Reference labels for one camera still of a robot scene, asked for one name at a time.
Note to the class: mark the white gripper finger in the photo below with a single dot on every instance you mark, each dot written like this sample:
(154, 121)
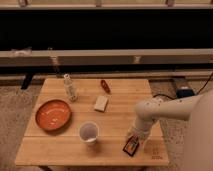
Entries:
(143, 142)
(128, 136)

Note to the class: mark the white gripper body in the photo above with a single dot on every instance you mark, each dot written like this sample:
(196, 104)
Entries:
(140, 128)

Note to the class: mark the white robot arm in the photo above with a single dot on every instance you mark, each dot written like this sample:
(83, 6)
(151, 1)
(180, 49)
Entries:
(197, 111)

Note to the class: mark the white sponge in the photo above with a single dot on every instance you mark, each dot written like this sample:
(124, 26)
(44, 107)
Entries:
(101, 103)

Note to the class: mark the white paper cup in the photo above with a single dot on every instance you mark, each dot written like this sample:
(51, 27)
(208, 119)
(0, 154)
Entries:
(89, 132)

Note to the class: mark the wooden table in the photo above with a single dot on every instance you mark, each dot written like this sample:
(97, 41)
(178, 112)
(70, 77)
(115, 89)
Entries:
(64, 147)

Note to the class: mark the blue black power box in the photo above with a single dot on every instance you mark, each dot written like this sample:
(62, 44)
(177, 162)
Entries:
(182, 88)

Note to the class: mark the red chili pepper toy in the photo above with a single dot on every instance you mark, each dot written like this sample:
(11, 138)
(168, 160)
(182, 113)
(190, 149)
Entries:
(105, 86)

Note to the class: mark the orange plate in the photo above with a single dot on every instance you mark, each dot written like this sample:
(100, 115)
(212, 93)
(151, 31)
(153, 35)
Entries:
(53, 115)

